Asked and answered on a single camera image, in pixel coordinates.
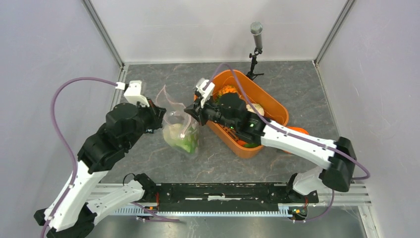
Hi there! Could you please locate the orange toy pineapple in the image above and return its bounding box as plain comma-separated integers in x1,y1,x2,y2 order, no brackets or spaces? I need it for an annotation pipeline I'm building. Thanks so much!
217,85,239,98

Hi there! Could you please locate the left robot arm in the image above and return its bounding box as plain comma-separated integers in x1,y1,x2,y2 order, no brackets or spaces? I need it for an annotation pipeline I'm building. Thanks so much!
34,102,166,238

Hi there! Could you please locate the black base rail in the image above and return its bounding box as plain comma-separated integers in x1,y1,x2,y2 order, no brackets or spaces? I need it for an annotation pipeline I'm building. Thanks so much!
98,181,373,219

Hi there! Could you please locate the green toy lettuce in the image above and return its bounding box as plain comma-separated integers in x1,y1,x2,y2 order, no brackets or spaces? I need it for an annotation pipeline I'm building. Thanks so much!
163,123,199,155

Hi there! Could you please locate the black microphone tripod stand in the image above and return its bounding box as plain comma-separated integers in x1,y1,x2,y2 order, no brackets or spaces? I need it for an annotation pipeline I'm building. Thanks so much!
246,48,264,81

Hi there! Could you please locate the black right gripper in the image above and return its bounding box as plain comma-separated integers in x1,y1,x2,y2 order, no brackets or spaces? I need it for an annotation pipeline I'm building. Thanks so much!
184,93,238,131

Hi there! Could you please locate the clear dotted zip top bag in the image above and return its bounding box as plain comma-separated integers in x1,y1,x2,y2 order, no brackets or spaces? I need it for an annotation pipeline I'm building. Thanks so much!
156,86,199,157

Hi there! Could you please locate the orange plastic basket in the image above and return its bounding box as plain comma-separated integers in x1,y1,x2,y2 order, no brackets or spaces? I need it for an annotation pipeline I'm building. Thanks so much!
206,70,289,159

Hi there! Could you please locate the white toy cabbage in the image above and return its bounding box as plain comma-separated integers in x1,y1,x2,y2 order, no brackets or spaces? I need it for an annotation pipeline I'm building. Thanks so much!
246,103,265,116

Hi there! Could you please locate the green toy cucumber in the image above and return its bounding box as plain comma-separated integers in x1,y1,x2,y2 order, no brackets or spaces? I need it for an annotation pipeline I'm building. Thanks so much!
243,143,260,149

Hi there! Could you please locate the orange toy handle block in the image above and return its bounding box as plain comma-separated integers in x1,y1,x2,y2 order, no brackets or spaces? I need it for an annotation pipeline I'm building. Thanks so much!
284,126,309,136

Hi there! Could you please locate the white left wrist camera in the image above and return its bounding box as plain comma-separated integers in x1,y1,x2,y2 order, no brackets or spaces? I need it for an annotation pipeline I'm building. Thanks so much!
115,80,150,108

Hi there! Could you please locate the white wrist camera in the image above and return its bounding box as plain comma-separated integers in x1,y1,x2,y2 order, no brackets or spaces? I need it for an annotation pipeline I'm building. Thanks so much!
115,80,150,108
196,78,215,108

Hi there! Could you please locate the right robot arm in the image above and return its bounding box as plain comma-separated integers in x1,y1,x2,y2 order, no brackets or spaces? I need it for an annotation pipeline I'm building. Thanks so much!
184,93,355,202

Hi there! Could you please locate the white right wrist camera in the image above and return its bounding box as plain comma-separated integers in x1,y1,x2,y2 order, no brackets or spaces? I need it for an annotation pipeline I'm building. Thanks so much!
196,78,215,108

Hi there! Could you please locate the grey microphone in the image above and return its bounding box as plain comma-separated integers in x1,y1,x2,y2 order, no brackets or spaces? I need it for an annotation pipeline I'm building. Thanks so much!
250,21,263,51

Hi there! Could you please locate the orange toy carrot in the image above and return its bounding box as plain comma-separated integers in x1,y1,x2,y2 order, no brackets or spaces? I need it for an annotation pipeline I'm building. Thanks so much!
236,140,247,147

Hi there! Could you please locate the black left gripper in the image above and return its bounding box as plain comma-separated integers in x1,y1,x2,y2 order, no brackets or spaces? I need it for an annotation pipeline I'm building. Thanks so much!
124,96,166,150

